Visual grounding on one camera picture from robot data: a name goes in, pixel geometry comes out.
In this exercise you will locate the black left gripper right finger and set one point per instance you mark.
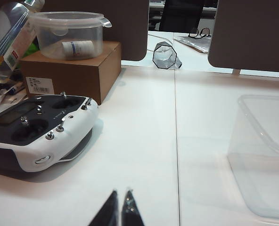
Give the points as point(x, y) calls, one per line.
point(130, 212)

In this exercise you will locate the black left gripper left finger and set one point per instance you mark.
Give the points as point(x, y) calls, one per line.
point(109, 212)

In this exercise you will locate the rectangular transparent plastic box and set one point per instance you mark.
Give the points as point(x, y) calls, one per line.
point(259, 164)

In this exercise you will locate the brown cardboard box with label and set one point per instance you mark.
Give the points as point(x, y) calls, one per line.
point(83, 73)

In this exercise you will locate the white round object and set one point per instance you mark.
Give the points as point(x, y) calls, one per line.
point(59, 141)

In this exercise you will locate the white marker with blue band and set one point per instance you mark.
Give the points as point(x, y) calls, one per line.
point(15, 88)

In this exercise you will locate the hexagonal clear glass cup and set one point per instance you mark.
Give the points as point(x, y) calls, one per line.
point(165, 56)

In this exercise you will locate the small white medicine bottle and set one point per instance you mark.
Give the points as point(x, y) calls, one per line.
point(79, 48)

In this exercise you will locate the green plastic packet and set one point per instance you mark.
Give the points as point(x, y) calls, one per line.
point(32, 50)

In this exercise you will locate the round transparent plastic container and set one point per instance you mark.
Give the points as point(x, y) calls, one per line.
point(54, 40)

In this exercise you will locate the clear plastic document sleeve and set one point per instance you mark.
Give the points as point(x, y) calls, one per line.
point(196, 43)

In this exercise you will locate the black office chair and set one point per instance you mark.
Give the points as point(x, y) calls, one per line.
point(179, 16)

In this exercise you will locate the clear plastic water bottle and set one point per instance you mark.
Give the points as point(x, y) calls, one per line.
point(10, 30)

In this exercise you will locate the wide brown desk partition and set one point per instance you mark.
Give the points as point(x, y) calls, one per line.
point(252, 35)

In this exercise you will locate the black frame eyeglasses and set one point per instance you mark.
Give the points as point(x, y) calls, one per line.
point(202, 34)

